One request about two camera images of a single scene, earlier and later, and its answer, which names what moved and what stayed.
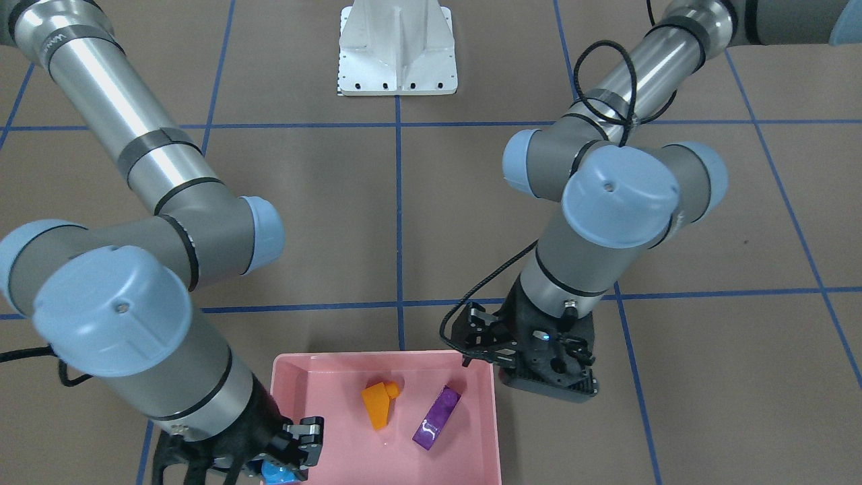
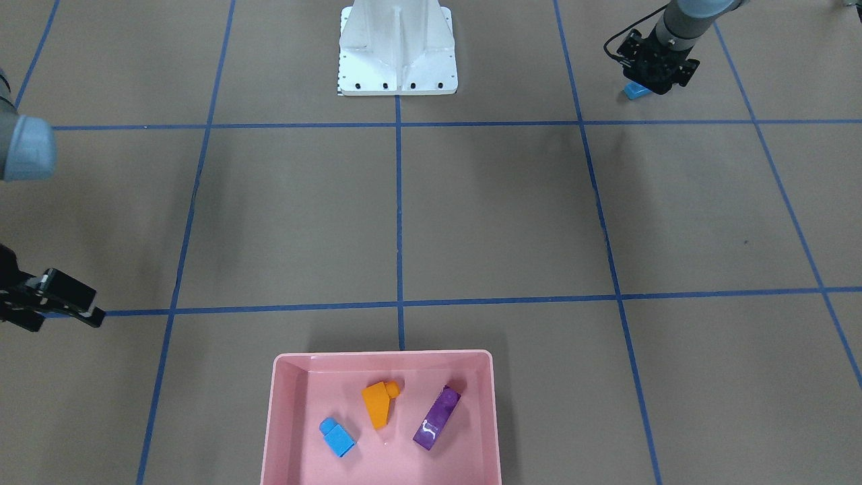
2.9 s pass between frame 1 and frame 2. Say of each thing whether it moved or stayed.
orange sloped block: stayed
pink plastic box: stayed
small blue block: moved
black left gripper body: moved
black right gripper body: moved
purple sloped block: stayed
